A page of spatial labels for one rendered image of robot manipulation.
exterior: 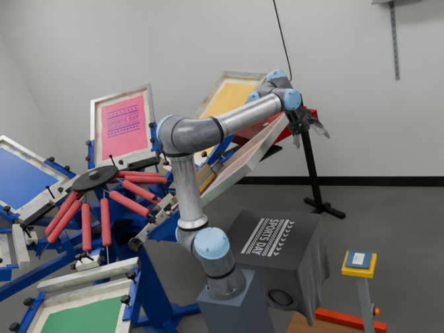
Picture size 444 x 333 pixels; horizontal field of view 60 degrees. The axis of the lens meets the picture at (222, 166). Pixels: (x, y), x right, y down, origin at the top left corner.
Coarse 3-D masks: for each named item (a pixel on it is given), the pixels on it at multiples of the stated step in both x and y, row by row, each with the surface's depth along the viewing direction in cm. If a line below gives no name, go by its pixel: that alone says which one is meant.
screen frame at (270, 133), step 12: (276, 120) 196; (288, 120) 183; (264, 132) 202; (276, 132) 172; (252, 144) 210; (264, 144) 162; (240, 156) 218; (252, 156) 153; (240, 168) 151; (252, 168) 149; (228, 180) 157; (216, 192) 164; (204, 204) 171
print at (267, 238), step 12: (264, 228) 211; (276, 228) 208; (288, 228) 205; (252, 240) 204; (264, 240) 201; (276, 240) 199; (240, 252) 198; (252, 252) 196; (264, 252) 193; (276, 252) 191
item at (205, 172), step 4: (200, 168) 219; (204, 168) 218; (208, 168) 220; (200, 172) 215; (204, 172) 217; (208, 172) 218; (212, 172) 220; (200, 176) 213; (204, 176) 215; (208, 176) 217; (200, 180) 212; (204, 180) 213; (200, 184) 210; (176, 196) 197; (172, 200) 197; (176, 200) 195
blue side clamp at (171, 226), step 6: (174, 216) 183; (168, 222) 187; (174, 222) 185; (156, 228) 194; (162, 228) 192; (168, 228) 189; (174, 228) 187; (150, 234) 199; (156, 234) 197; (162, 234) 194; (168, 234) 192
